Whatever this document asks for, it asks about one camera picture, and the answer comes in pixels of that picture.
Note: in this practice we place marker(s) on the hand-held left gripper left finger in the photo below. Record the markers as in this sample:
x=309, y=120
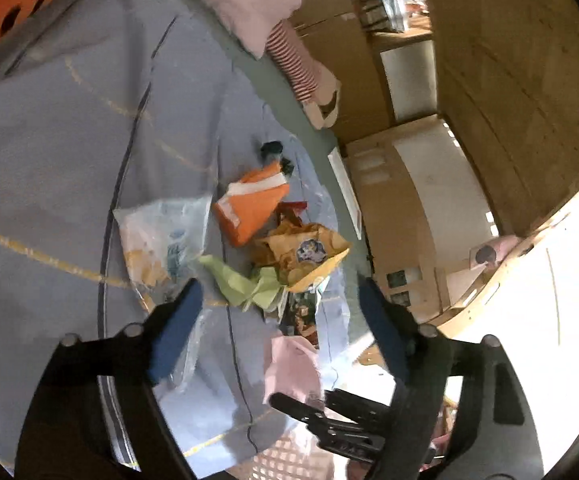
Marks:
x=177, y=332

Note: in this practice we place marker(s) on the striped plush doll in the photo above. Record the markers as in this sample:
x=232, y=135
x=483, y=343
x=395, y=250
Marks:
x=294, y=62

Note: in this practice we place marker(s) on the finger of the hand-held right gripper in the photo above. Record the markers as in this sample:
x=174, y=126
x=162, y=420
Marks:
x=349, y=402
x=319, y=427

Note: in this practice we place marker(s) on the green paper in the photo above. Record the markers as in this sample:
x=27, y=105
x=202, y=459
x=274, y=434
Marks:
x=234, y=285

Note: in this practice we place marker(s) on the frosted glass panel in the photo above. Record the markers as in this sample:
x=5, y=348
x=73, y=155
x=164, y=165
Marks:
x=409, y=80

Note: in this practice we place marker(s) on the dark tote bag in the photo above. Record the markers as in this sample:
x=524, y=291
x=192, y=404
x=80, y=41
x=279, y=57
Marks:
x=394, y=7

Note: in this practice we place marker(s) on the white flat board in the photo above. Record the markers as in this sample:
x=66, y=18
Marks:
x=347, y=185

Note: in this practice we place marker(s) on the clear plastic bag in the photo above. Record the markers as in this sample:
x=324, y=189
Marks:
x=159, y=230

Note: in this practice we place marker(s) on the dark colourful wrapper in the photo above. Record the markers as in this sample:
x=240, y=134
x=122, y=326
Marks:
x=302, y=312

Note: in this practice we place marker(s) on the orange snack box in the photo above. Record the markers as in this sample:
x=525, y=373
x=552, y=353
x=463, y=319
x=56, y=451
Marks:
x=249, y=205

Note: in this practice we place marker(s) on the yellow snack bag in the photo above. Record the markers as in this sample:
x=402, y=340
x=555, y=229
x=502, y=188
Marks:
x=319, y=250

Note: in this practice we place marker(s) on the green bed mat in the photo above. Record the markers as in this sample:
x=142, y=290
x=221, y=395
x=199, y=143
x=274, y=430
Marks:
x=274, y=102

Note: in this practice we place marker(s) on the blue striped blanket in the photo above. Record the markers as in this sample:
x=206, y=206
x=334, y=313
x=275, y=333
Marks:
x=69, y=160

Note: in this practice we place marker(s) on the white lattice basket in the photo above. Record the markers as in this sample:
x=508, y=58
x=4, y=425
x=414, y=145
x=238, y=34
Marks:
x=279, y=455

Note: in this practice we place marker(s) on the wooden bunk bed frame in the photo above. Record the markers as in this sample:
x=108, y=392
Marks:
x=494, y=60

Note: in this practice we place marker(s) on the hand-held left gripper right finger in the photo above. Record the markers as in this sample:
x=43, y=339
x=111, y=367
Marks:
x=384, y=332

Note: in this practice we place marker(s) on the dark crumpled wrapper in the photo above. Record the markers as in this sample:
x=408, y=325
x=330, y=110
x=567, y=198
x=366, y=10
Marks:
x=272, y=149

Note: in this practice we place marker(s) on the pink wall poster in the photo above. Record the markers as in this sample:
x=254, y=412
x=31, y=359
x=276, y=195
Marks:
x=492, y=252

